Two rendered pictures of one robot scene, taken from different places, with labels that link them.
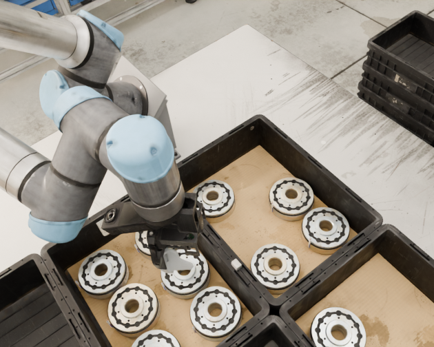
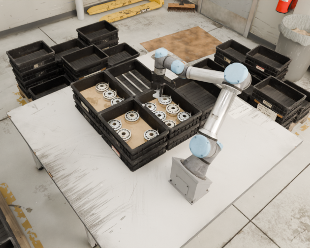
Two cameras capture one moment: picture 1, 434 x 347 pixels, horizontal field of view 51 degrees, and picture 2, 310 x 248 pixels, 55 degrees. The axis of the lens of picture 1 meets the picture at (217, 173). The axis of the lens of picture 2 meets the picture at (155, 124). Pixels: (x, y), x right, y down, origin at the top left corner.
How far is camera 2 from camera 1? 2.01 m
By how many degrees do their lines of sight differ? 81
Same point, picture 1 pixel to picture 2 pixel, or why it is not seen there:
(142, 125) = (160, 51)
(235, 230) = (143, 129)
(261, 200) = (134, 138)
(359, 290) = not seen: hidden behind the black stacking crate
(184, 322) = (158, 108)
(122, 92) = (191, 159)
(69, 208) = not seen: hidden behind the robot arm
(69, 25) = (205, 126)
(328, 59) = not seen: outside the picture
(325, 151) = (101, 180)
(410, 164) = (67, 171)
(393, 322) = (101, 107)
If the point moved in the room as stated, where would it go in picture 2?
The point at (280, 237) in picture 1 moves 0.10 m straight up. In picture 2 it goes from (128, 127) to (128, 116)
